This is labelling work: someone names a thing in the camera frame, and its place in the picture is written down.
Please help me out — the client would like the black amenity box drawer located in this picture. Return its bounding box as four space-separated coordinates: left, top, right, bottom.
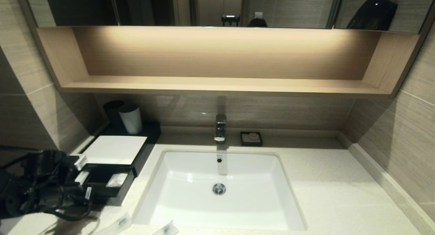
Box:
75 164 135 207

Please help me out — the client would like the grey plastic cup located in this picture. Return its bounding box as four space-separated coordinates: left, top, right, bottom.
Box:
118 104 143 135

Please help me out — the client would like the black amenity box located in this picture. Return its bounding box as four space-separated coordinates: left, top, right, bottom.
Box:
76 122 162 178

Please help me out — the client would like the long white wrapped packet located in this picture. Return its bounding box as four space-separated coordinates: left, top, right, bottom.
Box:
75 170 90 185

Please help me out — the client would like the small white wrapped packet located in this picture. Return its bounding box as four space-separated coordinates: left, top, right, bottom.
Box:
105 173 128 188

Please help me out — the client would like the small clear toiletry packet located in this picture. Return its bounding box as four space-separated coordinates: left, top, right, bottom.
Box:
97 212 132 235
151 220 179 235

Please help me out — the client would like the black cylindrical cup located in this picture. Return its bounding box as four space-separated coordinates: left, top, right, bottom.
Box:
103 100 124 129

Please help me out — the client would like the white sink basin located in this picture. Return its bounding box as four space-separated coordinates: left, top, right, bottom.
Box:
133 149 306 231

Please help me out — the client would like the chrome faucet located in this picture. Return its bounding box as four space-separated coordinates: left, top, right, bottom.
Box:
214 114 228 143

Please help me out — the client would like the black soap dish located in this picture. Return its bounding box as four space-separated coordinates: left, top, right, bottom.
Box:
240 132 263 147

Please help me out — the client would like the mirror cabinet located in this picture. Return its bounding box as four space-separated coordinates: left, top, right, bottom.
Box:
17 0 435 34

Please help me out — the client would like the glossy black dome object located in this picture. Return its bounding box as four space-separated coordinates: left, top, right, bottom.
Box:
346 0 397 31

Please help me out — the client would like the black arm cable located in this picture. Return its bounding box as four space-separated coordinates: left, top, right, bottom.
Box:
0 146 93 222

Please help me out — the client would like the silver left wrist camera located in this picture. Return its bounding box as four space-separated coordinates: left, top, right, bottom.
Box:
70 154 88 171

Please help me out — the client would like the light wooden wall shelf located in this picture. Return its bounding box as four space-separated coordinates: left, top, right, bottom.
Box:
37 26 419 99

